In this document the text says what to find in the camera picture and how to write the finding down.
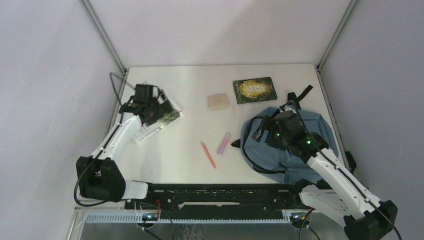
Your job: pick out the white palm leaf book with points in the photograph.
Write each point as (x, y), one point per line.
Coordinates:
(147, 130)

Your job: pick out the dark green book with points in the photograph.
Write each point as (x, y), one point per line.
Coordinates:
(254, 90)

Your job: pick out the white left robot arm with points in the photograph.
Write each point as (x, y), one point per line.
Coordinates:
(98, 175)

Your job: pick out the blue student backpack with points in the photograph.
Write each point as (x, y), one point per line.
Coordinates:
(280, 165)

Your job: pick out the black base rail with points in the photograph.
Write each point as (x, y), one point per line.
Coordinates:
(219, 200)

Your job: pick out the orange pen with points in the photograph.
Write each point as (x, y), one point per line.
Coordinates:
(206, 151)

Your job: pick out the beige snap wallet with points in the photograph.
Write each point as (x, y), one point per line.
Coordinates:
(218, 101)

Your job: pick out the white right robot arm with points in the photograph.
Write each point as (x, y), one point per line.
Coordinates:
(361, 214)

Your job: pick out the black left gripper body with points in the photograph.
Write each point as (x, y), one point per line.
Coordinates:
(158, 110)

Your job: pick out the aluminium frame front rail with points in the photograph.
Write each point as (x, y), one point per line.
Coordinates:
(149, 218)

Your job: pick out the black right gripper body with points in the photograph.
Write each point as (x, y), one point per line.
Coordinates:
(274, 137)

